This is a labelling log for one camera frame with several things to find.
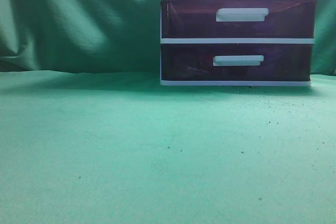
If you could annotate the bottom dark translucent drawer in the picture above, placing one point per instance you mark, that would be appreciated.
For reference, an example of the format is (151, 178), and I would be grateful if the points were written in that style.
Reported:
(195, 62)

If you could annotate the dark translucent drawer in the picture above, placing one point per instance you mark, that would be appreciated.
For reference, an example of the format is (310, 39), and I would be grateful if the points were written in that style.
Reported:
(195, 62)
(238, 18)

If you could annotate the middle dark translucent drawer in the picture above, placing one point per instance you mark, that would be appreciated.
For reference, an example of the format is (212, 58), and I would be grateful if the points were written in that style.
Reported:
(238, 18)

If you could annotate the green cloth backdrop and cover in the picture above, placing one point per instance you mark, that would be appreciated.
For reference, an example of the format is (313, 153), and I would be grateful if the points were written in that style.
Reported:
(88, 134)

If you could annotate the white plastic drawer cabinet frame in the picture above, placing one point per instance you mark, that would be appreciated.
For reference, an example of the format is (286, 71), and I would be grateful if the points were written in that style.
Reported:
(234, 60)

